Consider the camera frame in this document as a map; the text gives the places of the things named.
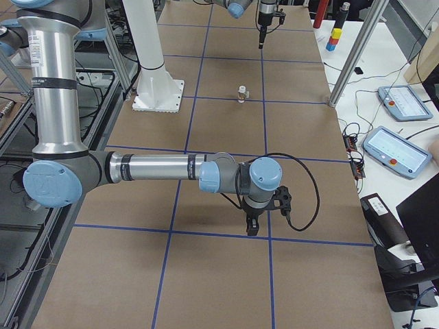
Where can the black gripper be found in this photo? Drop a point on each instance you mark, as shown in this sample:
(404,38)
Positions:
(264,18)
(252,212)

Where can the white brass PPR valve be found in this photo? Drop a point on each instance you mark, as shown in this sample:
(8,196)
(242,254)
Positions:
(243,94)

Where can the red cylinder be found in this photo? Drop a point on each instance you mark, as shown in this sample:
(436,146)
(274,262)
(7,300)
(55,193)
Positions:
(321,11)

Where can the stacked coloured toy blocks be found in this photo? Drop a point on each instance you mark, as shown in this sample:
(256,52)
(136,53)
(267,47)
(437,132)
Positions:
(334,38)

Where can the black cylinder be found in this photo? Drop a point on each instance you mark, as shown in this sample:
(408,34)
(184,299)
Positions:
(342,15)

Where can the small black box device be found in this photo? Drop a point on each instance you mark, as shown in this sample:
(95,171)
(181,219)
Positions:
(358,70)

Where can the orange circuit board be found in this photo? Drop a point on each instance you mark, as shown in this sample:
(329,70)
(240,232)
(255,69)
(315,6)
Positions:
(350,142)

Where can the near teach pendant tablet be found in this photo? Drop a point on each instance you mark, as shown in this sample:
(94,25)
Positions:
(396,153)

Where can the teach pendant tablet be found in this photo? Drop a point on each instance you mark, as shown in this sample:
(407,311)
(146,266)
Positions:
(396,153)
(403,103)

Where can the far teach pendant tablet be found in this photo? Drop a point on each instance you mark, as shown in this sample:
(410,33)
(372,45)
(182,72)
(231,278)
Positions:
(403,103)

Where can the black monitor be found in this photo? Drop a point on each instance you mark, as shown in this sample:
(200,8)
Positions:
(419,216)

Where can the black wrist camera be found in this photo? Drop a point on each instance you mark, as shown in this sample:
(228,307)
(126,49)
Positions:
(280,15)
(282,201)

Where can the aluminium frame post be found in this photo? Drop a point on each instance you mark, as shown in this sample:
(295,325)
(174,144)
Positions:
(357,49)

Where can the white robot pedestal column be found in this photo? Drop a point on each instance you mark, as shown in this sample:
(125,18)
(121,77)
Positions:
(143,26)

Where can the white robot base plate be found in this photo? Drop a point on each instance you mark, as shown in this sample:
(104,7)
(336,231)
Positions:
(153,97)

